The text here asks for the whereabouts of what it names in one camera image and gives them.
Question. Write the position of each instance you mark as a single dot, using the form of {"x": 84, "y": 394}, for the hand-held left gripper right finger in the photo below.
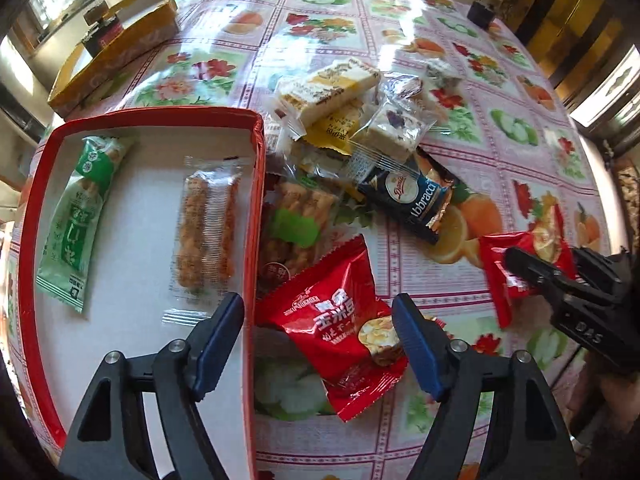
{"x": 417, "y": 345}

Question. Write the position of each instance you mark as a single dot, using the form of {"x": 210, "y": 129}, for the black charger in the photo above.
{"x": 481, "y": 14}

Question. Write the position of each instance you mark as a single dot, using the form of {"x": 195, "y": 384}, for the clear packet orange crispy bar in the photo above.
{"x": 205, "y": 230}

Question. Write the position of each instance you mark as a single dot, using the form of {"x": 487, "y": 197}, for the red snack packet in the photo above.
{"x": 330, "y": 325}
{"x": 492, "y": 282}

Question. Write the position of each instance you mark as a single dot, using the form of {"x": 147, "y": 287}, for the red cardboard tray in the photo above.
{"x": 140, "y": 185}

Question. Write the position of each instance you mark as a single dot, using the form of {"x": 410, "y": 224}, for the yellow cardboard box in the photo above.
{"x": 125, "y": 45}

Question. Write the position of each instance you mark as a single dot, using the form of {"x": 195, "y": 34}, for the yellow snack packet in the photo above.
{"x": 335, "y": 132}

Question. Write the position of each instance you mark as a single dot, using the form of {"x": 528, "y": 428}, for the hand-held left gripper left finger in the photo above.
{"x": 220, "y": 340}

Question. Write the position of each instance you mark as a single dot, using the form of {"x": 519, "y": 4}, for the clear packet twisted fried snacks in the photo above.
{"x": 295, "y": 225}

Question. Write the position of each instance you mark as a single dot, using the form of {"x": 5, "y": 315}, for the white cake packet yellow label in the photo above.
{"x": 325, "y": 90}

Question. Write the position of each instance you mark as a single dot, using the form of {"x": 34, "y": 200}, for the dark blue biscuit packet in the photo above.
{"x": 405, "y": 195}

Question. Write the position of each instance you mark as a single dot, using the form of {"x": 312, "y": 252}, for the wooden shelf unit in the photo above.
{"x": 575, "y": 25}

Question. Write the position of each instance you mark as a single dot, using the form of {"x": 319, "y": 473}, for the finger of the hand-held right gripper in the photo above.
{"x": 600, "y": 267}
{"x": 535, "y": 267}

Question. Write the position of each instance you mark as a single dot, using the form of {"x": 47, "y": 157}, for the clear packet white nougat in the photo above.
{"x": 392, "y": 130}

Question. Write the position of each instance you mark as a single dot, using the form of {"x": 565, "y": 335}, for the green snack packet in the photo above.
{"x": 80, "y": 220}

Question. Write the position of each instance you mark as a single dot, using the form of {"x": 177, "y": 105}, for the small clear wrapped snack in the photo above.
{"x": 445, "y": 76}

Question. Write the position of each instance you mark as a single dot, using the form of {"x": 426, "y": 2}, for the floral plastic tablecloth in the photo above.
{"x": 350, "y": 15}

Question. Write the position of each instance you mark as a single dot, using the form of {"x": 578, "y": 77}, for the dark jar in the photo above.
{"x": 102, "y": 30}

